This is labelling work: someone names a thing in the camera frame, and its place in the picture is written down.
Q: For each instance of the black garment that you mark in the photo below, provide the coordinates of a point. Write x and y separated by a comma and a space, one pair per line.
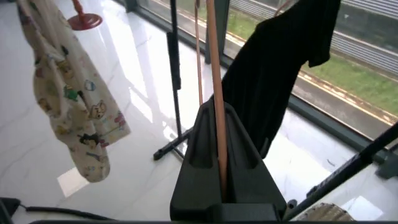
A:
273, 77

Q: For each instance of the window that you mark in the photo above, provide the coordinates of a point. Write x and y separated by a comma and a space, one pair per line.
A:
329, 124

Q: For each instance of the red wooden disc stand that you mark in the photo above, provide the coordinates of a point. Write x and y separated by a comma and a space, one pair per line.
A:
85, 21

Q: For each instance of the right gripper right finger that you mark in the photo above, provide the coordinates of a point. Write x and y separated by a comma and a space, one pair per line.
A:
252, 186

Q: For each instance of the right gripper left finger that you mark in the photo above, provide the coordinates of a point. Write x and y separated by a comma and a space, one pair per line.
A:
196, 186

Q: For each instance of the cream printed garment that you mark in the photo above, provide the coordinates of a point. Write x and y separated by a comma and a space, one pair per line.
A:
77, 109

